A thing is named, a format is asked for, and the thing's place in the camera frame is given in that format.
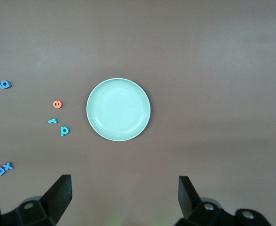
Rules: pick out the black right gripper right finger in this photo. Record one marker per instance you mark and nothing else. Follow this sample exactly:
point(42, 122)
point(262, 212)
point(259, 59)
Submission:
point(189, 202)

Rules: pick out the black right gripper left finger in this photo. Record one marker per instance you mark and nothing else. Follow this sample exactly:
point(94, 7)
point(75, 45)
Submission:
point(55, 200)

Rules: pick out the teal foam letter p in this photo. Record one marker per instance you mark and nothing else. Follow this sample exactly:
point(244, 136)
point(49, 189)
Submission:
point(62, 133)

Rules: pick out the teal foam letter r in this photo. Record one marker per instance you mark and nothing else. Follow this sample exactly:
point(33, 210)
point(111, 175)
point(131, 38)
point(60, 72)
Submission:
point(52, 121)

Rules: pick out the orange foam letter e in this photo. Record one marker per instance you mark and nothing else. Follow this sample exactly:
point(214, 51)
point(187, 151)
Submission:
point(55, 105)

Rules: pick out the blue foam letter x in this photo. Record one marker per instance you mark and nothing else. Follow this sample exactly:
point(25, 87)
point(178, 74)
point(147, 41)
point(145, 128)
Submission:
point(8, 166)

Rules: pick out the mint green plate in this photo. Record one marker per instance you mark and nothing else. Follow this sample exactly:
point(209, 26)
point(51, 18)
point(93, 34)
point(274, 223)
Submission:
point(118, 109)

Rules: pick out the blue foam number six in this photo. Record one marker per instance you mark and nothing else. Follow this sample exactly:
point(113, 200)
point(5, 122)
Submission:
point(2, 86)

